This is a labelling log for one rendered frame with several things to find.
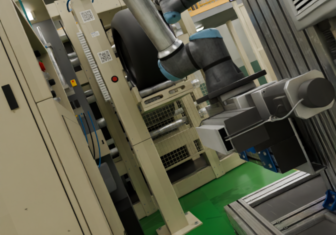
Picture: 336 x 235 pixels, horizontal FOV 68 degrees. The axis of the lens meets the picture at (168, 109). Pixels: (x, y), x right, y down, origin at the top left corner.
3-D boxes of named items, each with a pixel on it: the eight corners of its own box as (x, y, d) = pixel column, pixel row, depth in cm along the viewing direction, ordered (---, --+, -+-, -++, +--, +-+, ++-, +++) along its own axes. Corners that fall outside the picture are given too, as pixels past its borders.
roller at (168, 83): (136, 90, 157) (136, 93, 161) (139, 97, 156) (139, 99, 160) (184, 71, 166) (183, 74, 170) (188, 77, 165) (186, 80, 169)
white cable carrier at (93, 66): (105, 100, 159) (76, 33, 161) (105, 102, 164) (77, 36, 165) (112, 98, 161) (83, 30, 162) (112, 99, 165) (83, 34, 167)
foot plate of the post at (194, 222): (164, 246, 149) (163, 243, 149) (156, 231, 175) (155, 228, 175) (202, 223, 156) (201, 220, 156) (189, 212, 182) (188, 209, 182)
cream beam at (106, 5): (93, 14, 190) (85, -4, 190) (94, 29, 214) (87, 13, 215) (164, -7, 206) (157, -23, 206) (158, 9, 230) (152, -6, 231)
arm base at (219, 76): (251, 74, 90) (240, 49, 90) (214, 91, 88) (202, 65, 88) (237, 81, 105) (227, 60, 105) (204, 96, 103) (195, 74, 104)
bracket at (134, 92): (138, 102, 152) (132, 87, 152) (132, 110, 190) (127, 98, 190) (143, 100, 153) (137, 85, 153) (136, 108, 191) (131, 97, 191)
